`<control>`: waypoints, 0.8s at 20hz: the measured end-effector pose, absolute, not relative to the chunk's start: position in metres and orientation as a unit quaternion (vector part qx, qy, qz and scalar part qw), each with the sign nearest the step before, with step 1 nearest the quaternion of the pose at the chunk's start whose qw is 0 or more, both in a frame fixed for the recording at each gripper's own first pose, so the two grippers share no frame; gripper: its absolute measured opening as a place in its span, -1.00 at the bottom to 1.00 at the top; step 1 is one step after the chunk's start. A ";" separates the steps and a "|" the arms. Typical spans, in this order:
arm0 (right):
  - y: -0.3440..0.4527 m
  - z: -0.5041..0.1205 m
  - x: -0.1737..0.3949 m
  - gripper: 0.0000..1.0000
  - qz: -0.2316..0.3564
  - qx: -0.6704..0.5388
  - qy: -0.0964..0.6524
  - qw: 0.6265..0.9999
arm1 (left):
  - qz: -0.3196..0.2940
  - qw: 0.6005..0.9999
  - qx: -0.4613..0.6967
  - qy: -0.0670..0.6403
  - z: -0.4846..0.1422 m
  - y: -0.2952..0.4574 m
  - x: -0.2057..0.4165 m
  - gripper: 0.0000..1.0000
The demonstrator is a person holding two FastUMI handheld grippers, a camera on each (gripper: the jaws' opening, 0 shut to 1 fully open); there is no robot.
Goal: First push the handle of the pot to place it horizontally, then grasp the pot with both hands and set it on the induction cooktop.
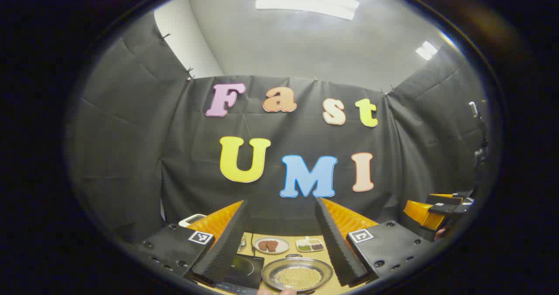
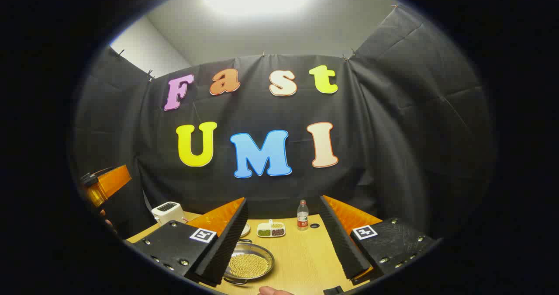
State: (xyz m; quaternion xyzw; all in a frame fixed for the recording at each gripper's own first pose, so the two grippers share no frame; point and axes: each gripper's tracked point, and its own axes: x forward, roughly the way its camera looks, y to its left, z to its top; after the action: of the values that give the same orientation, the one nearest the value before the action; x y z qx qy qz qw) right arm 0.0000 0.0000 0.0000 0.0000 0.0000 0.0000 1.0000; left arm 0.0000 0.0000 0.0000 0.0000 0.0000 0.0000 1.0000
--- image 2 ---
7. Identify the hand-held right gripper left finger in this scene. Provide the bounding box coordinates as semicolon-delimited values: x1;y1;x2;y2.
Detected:
130;197;249;287

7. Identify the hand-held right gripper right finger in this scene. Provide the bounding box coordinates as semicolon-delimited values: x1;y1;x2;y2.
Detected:
319;194;441;286

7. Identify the steel pot with black handle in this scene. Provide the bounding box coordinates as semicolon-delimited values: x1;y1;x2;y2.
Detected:
224;239;275;285

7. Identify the pile of soybeans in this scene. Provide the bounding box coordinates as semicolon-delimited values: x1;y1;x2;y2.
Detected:
228;253;269;280

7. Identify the white divided dish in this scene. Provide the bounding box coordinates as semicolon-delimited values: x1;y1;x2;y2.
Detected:
256;219;286;238

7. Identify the clear plastic water bottle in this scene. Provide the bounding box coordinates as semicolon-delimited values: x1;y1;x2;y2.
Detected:
297;199;310;231

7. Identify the white toaster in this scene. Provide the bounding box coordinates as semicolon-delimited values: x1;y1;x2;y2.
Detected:
151;201;187;226

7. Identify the black backdrop cloth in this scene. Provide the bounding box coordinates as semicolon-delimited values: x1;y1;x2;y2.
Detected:
70;4;496;242

